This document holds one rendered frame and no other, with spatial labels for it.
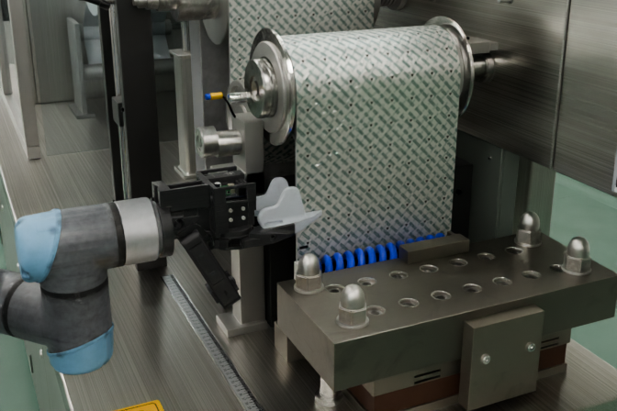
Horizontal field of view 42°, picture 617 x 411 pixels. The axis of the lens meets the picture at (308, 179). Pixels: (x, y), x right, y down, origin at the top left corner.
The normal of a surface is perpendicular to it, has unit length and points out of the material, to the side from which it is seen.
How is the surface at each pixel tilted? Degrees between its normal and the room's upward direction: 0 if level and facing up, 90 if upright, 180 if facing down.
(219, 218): 90
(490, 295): 0
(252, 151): 90
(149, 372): 0
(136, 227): 61
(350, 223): 90
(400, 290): 0
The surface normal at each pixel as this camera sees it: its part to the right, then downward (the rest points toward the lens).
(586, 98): -0.91, 0.14
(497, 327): 0.41, 0.30
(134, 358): 0.00, -0.94
